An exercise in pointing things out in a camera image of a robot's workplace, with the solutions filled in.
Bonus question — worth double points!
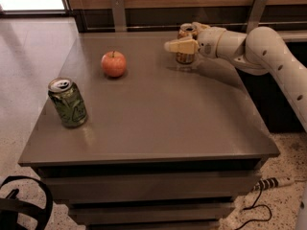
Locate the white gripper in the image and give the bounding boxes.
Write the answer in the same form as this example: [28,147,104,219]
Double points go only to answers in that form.
[164,22,247,59]

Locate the orange soda can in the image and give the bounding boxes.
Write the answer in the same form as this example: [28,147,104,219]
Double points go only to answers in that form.
[176,23,198,64]

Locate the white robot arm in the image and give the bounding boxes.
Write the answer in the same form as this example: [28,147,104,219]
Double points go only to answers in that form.
[164,22,307,230]

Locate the green soda can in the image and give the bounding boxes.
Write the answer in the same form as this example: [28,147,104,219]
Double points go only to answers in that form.
[48,78,87,127]

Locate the red apple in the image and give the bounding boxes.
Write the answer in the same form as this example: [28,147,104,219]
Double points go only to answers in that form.
[101,51,127,78]

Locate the grey side counter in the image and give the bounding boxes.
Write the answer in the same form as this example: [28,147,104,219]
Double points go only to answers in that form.
[279,30,307,42]

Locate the grey drawer cabinet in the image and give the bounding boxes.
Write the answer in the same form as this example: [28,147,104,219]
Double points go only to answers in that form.
[20,33,279,230]

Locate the white power strip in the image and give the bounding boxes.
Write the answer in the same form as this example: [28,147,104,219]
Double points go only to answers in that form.
[253,177,295,191]

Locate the right metal bracket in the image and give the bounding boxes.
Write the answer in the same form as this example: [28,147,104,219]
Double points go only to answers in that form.
[246,0,268,34]

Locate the metal bracket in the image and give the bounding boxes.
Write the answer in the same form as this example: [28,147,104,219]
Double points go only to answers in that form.
[246,0,268,34]
[111,0,127,32]

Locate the left metal bracket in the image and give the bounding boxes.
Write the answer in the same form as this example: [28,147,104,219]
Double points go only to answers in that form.
[111,0,127,32]

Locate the metal rail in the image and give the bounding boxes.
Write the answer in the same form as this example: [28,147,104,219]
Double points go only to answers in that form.
[83,21,307,33]

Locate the black cable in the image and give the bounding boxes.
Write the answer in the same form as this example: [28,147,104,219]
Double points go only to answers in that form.
[233,183,273,230]

